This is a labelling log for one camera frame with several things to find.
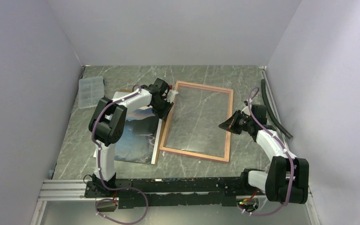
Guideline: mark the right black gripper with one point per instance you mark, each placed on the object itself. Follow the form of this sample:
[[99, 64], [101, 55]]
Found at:
[[229, 126]]

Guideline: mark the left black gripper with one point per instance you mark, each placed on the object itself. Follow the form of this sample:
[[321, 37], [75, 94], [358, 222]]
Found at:
[[164, 114]]

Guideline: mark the clear acrylic sheet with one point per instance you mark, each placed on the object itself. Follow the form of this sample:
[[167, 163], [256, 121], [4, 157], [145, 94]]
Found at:
[[198, 121]]

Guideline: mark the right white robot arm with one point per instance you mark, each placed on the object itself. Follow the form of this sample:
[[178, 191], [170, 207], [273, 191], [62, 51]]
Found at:
[[287, 178]]

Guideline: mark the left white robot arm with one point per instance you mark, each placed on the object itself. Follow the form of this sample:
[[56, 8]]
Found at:
[[108, 121]]

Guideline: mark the landscape photo print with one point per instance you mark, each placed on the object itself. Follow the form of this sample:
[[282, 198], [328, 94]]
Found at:
[[127, 127]]

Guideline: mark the clear plastic organizer box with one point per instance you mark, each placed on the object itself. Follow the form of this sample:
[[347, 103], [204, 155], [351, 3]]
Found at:
[[90, 91]]

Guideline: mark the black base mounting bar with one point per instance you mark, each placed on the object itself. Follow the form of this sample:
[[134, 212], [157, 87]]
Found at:
[[131, 193]]

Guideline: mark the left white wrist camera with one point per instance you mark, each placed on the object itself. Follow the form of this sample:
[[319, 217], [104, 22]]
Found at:
[[170, 93]]

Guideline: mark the aluminium rail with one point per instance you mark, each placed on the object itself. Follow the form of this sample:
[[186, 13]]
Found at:
[[67, 190]]

